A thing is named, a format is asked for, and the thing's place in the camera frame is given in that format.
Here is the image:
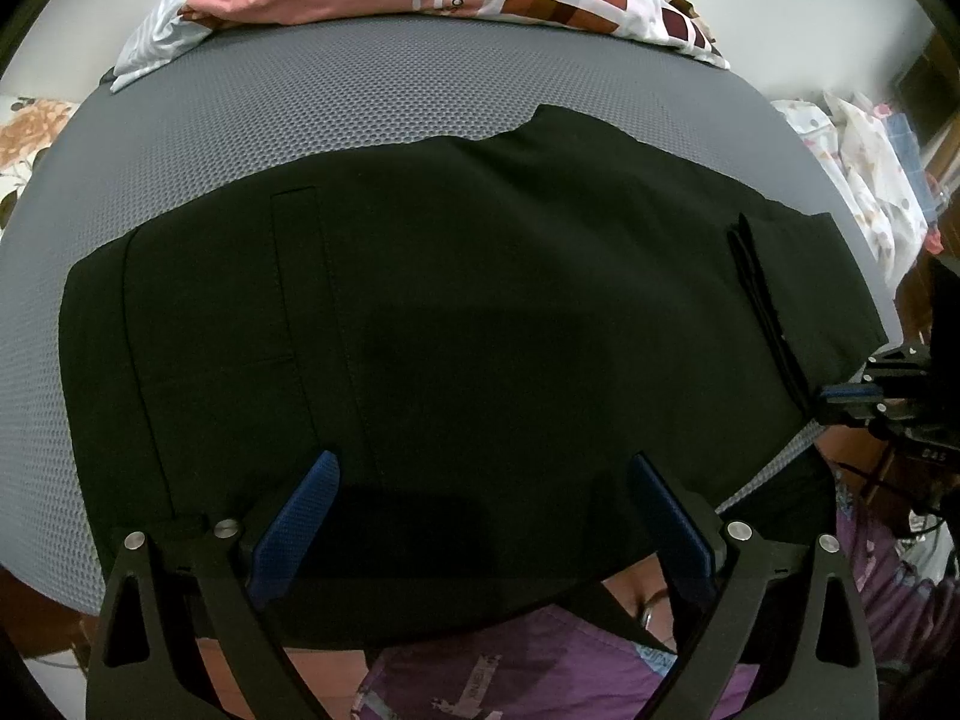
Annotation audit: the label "pale blue crumpled cloth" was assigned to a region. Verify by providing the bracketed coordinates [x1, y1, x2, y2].
[111, 0, 208, 95]

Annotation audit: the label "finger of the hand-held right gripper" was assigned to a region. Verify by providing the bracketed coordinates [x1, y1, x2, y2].
[821, 347, 932, 398]
[816, 397, 932, 430]

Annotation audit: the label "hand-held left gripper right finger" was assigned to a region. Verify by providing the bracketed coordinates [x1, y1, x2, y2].
[628, 452, 880, 720]

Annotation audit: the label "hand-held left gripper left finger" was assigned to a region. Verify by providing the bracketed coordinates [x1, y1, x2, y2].
[85, 450, 343, 720]

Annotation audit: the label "white dotted cloth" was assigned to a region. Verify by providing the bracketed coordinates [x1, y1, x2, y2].
[772, 88, 935, 290]

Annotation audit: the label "floral cushion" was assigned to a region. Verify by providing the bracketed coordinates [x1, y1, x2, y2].
[0, 95, 80, 230]

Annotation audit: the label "grey mesh mattress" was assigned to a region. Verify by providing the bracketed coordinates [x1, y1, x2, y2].
[0, 15, 905, 613]

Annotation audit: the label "black pants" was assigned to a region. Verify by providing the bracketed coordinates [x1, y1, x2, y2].
[58, 103, 890, 650]

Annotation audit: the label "dark wooden furniture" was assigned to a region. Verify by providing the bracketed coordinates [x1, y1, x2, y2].
[892, 28, 960, 170]

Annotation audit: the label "black cable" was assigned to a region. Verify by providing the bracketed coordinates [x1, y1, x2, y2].
[825, 427, 960, 541]

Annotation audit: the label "person's purple printed clothing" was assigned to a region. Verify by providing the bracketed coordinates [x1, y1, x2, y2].
[351, 480, 960, 720]

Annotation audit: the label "blue patterned cloth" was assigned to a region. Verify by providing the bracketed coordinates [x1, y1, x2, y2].
[883, 109, 922, 162]

